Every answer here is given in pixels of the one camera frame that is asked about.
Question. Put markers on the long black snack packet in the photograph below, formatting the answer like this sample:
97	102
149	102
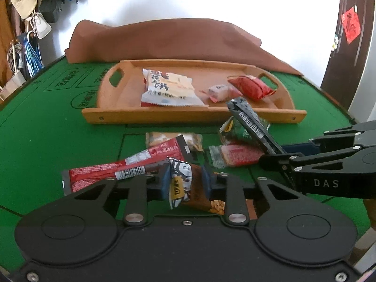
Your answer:
252	123

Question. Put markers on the black bag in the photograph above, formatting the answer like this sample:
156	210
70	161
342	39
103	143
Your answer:
51	6

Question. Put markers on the white pastry packet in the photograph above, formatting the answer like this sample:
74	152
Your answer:
170	88

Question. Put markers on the dark brown door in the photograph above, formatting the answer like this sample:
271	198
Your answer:
352	64

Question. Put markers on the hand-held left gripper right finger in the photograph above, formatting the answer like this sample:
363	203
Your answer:
206	182

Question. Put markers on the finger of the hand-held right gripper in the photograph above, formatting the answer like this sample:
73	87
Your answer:
279	161
296	149

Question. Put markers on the small flower stickers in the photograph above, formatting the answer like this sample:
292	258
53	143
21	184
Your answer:
335	42

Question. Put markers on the brown cloth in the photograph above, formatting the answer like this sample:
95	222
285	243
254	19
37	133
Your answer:
176	38

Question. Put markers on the beige translucent snack packet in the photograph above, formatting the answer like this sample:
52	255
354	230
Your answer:
194	142

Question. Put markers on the wooden tray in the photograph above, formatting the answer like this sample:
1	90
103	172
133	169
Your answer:
205	73

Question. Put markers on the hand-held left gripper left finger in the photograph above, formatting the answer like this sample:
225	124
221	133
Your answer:
165	182

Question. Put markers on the red clear-ended biscuit packet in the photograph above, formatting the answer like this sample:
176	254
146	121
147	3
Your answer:
238	155

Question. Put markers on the small pink-white candy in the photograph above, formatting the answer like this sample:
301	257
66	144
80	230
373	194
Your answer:
219	91

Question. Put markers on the black and white snack packet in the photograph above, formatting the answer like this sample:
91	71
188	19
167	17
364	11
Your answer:
182	182

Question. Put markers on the red peanut packet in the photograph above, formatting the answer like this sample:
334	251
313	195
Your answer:
251	88

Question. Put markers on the white paper bag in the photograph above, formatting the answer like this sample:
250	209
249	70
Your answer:
13	83

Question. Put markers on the person's right forearm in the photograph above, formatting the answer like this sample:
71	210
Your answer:
370	211

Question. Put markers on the silver pouch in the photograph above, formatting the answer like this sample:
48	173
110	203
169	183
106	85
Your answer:
41	26

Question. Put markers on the red paper door decoration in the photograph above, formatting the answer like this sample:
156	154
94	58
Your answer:
351	25

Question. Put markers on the green snack packet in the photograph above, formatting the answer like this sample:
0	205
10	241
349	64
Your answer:
239	132

